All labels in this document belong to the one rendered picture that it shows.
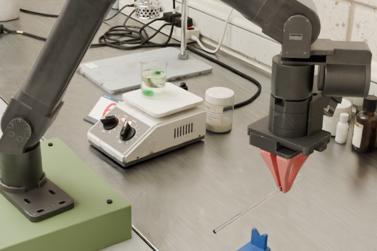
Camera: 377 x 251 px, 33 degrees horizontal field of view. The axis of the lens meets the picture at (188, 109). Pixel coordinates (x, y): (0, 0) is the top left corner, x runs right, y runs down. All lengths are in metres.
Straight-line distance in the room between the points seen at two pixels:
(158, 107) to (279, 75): 0.40
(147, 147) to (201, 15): 0.75
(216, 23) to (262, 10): 0.99
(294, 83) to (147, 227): 0.34
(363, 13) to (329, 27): 0.11
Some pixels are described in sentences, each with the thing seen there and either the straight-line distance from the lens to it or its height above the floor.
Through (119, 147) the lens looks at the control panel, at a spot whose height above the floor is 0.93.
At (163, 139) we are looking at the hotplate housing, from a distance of 1.19.
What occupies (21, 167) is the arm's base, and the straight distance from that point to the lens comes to 0.96.
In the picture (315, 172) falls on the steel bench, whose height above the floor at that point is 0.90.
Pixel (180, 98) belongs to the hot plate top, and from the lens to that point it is 1.23.
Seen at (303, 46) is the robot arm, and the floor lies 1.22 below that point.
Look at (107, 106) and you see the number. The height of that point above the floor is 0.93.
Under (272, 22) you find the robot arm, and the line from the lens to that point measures 0.81.
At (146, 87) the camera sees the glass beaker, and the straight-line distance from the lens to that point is 1.22.
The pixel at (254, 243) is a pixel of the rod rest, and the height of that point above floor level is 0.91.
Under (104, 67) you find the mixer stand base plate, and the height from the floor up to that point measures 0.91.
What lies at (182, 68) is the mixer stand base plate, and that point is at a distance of 1.61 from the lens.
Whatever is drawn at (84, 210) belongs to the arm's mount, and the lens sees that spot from 0.94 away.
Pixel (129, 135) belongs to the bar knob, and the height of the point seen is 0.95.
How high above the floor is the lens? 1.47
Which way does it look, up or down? 24 degrees down
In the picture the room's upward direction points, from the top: 2 degrees clockwise
